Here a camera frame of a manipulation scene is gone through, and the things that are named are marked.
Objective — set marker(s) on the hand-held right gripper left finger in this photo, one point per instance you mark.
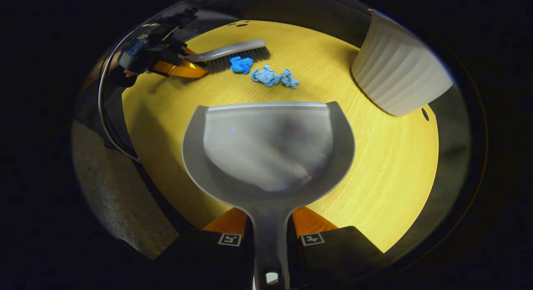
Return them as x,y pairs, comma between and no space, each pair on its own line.
208,256

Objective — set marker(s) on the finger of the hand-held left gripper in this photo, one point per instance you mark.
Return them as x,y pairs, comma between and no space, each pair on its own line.
179,68
181,48

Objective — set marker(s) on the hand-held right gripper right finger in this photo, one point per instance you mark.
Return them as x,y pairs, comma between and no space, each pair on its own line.
333,256

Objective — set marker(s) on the small grey broom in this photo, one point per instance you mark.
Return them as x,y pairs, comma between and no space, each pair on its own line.
233,52

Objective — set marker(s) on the blue paper trash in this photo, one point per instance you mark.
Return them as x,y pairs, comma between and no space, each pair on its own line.
241,65
289,78
264,75

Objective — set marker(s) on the grey dustpan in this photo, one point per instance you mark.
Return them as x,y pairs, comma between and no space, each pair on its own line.
270,156

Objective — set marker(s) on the white ribbed garbage bin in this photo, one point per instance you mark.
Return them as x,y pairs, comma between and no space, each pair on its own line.
395,69

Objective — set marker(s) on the yellow wooden desktop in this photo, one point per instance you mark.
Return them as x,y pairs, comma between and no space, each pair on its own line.
395,169

